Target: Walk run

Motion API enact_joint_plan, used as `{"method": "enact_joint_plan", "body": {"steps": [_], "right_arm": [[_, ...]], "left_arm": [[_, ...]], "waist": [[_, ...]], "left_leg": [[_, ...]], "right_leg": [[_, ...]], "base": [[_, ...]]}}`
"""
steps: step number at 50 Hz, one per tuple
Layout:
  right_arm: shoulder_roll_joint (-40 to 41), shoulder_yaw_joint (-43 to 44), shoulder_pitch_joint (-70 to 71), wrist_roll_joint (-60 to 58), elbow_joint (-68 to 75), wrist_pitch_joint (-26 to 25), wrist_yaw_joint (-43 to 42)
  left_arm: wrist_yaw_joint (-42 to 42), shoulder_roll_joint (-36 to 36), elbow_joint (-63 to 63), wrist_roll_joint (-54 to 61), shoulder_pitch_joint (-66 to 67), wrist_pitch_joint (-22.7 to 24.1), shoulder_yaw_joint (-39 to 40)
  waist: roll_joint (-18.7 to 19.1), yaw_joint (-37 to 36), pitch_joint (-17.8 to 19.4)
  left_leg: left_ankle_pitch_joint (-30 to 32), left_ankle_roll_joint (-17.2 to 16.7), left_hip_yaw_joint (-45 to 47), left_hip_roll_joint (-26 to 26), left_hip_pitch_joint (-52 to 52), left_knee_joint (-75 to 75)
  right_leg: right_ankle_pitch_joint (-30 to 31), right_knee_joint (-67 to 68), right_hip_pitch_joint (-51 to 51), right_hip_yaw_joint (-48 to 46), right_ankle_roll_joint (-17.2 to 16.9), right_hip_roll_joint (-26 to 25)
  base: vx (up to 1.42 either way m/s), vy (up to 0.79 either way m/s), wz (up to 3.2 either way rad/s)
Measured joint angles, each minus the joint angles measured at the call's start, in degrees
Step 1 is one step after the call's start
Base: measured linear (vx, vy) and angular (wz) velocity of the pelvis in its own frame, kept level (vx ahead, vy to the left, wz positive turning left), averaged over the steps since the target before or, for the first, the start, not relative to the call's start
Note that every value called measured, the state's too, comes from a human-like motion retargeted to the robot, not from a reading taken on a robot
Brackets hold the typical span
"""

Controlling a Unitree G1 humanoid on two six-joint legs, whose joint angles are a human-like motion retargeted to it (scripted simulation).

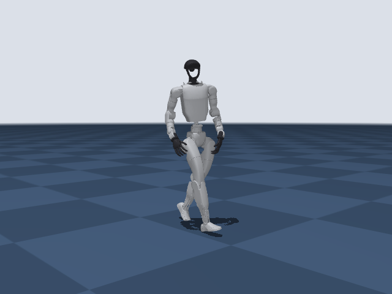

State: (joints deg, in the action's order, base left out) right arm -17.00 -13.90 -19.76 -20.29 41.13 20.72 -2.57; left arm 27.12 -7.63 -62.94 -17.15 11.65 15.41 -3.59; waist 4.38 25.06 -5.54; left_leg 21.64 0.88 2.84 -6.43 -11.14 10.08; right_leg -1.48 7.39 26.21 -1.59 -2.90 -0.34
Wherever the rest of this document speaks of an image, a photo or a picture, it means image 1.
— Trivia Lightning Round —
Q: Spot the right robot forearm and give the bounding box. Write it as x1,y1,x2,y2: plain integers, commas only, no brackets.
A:
165,111,176,139

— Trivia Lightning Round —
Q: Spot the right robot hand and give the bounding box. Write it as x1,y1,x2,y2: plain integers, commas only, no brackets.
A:
171,133,188,157

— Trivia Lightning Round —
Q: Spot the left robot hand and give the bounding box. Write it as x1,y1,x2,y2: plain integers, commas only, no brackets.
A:
211,131,224,154

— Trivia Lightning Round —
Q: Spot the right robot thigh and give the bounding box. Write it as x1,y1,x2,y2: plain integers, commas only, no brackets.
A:
181,137,205,188

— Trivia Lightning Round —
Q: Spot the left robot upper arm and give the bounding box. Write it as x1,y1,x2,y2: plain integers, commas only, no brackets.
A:
207,85,219,117

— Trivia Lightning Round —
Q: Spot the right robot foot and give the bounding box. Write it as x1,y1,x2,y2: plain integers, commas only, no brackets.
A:
200,222,222,232

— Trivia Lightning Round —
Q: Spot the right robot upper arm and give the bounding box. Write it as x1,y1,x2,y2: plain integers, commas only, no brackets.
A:
167,86,183,119

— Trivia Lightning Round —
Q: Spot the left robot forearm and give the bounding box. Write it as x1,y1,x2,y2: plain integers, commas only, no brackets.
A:
213,112,225,137

